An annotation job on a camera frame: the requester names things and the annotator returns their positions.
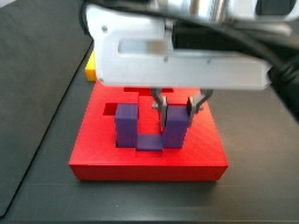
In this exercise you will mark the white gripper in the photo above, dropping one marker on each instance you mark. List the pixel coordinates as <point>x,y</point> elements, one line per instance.
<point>135,57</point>

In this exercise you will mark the yellow bar block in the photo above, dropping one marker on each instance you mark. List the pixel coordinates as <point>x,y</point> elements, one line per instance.
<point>91,68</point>

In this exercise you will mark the purple U-shaped block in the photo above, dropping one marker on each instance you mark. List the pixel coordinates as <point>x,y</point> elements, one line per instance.
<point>170,139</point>

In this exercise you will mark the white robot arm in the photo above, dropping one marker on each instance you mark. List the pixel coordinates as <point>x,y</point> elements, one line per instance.
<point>206,44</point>

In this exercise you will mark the red puzzle board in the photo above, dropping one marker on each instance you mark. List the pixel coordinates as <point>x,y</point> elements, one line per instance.
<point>99,160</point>

